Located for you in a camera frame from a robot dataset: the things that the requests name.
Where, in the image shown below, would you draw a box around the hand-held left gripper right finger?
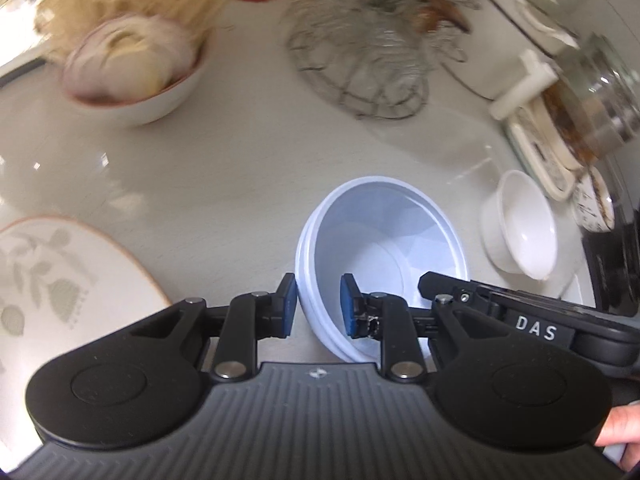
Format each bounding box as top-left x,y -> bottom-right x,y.
340,273 -> 489,382

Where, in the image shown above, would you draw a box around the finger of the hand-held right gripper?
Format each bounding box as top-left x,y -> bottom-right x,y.
417,271 -> 502,322

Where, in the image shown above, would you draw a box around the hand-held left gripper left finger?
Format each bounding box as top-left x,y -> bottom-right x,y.
127,273 -> 298,382

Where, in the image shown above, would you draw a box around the pale blue plastic bowl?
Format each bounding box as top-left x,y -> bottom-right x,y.
295,195 -> 437,364
301,176 -> 471,356

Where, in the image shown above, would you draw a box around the white ceramic bowl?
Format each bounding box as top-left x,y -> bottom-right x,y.
479,170 -> 559,282

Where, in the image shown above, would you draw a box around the grey flower print plate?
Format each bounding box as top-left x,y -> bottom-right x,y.
0,216 -> 173,457

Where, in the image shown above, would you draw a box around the person's right hand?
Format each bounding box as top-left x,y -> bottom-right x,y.
595,400 -> 640,448

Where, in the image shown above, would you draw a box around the black induction cooker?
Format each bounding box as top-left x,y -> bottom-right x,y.
582,220 -> 640,318

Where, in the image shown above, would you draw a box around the leaf print bowl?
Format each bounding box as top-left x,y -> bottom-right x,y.
570,167 -> 617,234

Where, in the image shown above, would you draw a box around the glass electric kettle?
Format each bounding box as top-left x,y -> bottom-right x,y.
542,32 -> 640,167

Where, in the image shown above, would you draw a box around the white bowl with pink rim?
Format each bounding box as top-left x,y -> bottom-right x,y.
61,15 -> 211,128

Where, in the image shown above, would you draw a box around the garlic bulbs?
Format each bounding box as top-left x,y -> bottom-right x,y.
65,16 -> 196,101

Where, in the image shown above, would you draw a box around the wire cup rack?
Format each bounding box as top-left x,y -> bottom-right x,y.
285,20 -> 433,122

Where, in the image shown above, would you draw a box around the wire basket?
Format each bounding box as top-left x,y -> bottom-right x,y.
285,0 -> 481,66

